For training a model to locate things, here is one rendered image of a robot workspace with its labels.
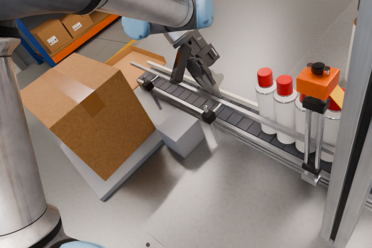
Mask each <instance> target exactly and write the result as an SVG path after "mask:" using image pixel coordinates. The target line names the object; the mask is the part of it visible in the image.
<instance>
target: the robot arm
mask: <svg viewBox="0 0 372 248"><path fill-rule="evenodd" d="M93 11H99V12H104V13H109V14H114V15H117V16H122V27H123V29H124V31H125V33H126V34H127V35H128V36H129V37H130V38H132V39H134V40H142V39H143V38H147V37H148V36H149V35H151V34H161V33H162V34H163V35H164V36H165V37H166V39H167V40H168V41H169V43H170V44H173V45H172V46H173V47H174V49H176V48H177V47H179V46H180V48H178V51H177V55H176V58H175V62H174V65H173V70H172V73H171V75H170V80H169V82H170V83H171V84H175V85H176V84H179V83H181V82H182V80H183V76H184V72H185V68H187V70H188V72H189V73H190V74H191V76H192V77H193V79H194V80H195V81H196V82H197V83H198V84H199V85H200V86H201V87H203V88H204V89H206V91H208V92H209V93H211V94H212V95H214V96H216V97H220V90H219V86H220V84H221V82H222V81H223V79H224V75H223V74H222V73H218V74H216V73H214V71H213V70H212V69H209V67H210V66H212V65H213V64H214V63H215V62H216V61H217V60H218V59H219V58H220V55H219V54H218V53H217V51H216V50H215V48H214V47H213V46H212V44H211V43H210V44H207V42H206V41H205V40H204V38H203V37H202V35H201V34H200V33H199V31H198V30H199V29H202V28H207V27H210V26H211V25H212V23H213V20H214V6H213V1H212V0H0V248H106V247H104V246H102V245H100V244H97V243H94V242H89V241H80V240H77V239H74V238H71V237H69V236H67V235H66V234H65V233H64V228H63V224H62V220H61V216H60V212H59V209H58V208H57V207H55V206H53V205H51V204H47V203H46V200H45V196H44V192H43V187H42V183H41V180H40V175H39V171H38V166H37V162H36V159H35V154H34V149H33V145H32V140H31V137H30V133H29V128H28V124H27V119H26V116H25V112H24V107H23V103H22V99H21V95H20V91H19V87H18V82H17V78H16V73H15V70H14V66H13V62H12V57H11V56H12V52H13V50H14V49H15V48H16V47H17V46H18V44H19V43H20V42H21V40H20V35H19V30H18V26H17V21H16V19H18V18H23V17H27V16H34V15H39V14H48V13H70V14H76V15H80V16H84V15H87V14H90V13H92V12H93ZM193 29H194V30H193ZM190 30H193V31H190ZM212 48H213V49H214V51H215V52H216V54H217V55H215V53H214V52H213V50H212Z"/></svg>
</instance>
